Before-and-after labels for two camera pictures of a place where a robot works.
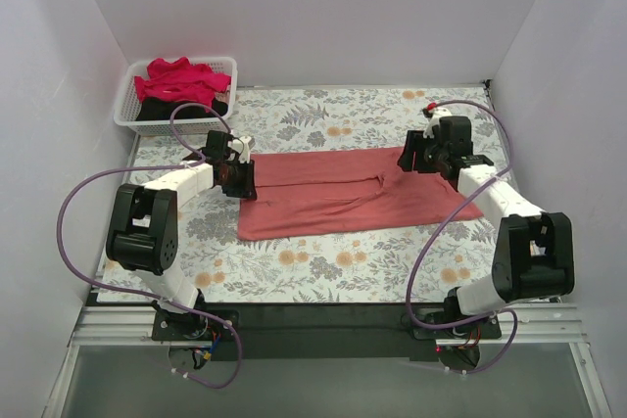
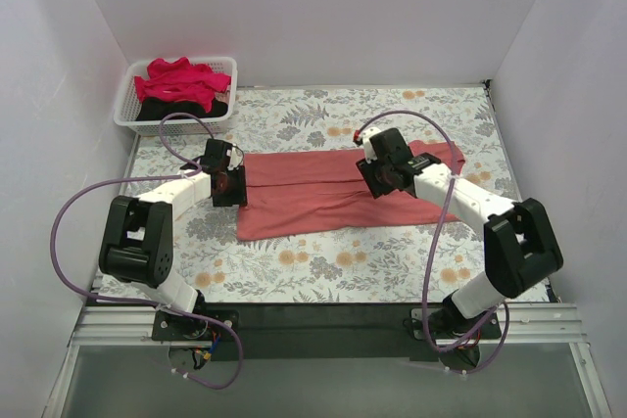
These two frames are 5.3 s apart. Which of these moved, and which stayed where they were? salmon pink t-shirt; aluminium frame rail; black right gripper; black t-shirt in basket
Moved: black right gripper
Stayed: aluminium frame rail; salmon pink t-shirt; black t-shirt in basket
